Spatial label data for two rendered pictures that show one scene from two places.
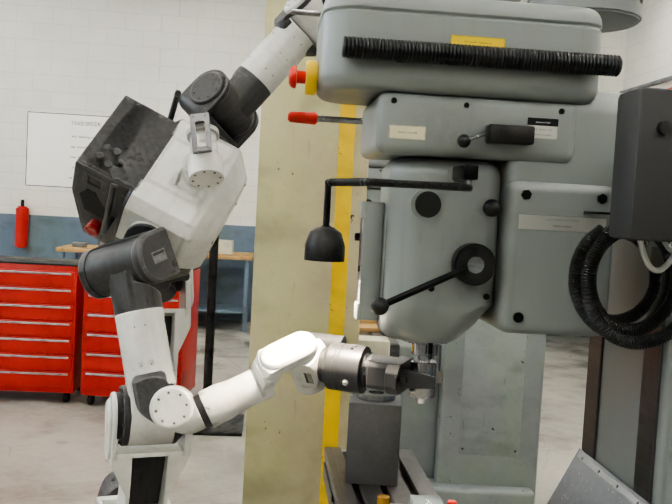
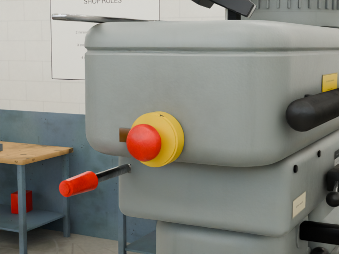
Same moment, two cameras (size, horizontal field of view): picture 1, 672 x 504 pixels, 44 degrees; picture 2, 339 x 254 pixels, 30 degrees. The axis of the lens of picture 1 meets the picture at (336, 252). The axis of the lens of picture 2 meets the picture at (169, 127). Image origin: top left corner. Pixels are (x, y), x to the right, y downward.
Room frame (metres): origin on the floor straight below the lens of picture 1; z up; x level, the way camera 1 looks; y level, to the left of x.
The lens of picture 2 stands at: (1.11, 0.64, 1.86)
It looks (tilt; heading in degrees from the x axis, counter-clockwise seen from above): 7 degrees down; 302
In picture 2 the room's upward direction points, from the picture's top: straight up
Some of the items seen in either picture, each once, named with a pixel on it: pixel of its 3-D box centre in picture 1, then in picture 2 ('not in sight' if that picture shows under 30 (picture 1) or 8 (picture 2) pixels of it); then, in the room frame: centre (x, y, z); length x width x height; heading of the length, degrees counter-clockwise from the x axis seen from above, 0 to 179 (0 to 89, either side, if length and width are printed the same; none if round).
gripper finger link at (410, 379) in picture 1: (417, 381); not in sight; (1.47, -0.16, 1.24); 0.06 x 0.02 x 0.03; 70
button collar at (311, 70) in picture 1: (311, 77); (156, 139); (1.48, 0.06, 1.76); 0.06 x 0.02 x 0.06; 5
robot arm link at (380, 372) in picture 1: (374, 372); not in sight; (1.53, -0.08, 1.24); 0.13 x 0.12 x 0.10; 160
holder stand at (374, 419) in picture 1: (373, 428); not in sight; (1.98, -0.11, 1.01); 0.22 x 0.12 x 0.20; 177
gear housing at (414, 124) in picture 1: (461, 133); (241, 168); (1.50, -0.21, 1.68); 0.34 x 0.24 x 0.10; 95
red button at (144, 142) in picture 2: (297, 76); (146, 141); (1.48, 0.08, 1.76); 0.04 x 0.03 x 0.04; 5
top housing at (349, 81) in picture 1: (450, 58); (236, 82); (1.50, -0.18, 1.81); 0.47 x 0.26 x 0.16; 95
